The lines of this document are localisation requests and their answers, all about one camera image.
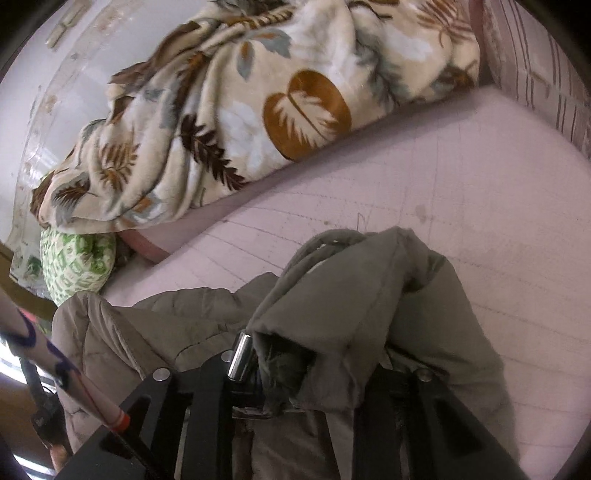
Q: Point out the green patterned pillow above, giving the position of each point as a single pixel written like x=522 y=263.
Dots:
x=74 y=267

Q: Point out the grey quilted hooded jacket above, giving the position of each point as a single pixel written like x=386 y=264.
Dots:
x=346 y=314

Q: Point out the pink striped padded headboard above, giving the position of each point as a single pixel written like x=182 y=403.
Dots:
x=545 y=69

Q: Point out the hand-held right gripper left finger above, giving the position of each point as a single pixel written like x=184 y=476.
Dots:
x=207 y=397

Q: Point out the leaf print fleece blanket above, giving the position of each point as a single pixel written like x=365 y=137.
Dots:
x=231 y=115

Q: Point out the floral white green bag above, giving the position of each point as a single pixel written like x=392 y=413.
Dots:
x=25 y=263

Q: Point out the person's left hand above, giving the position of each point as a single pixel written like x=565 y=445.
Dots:
x=60 y=458

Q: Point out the pink bed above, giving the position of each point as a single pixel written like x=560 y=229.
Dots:
x=461 y=207

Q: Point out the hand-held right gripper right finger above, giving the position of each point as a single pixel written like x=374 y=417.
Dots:
x=429 y=415

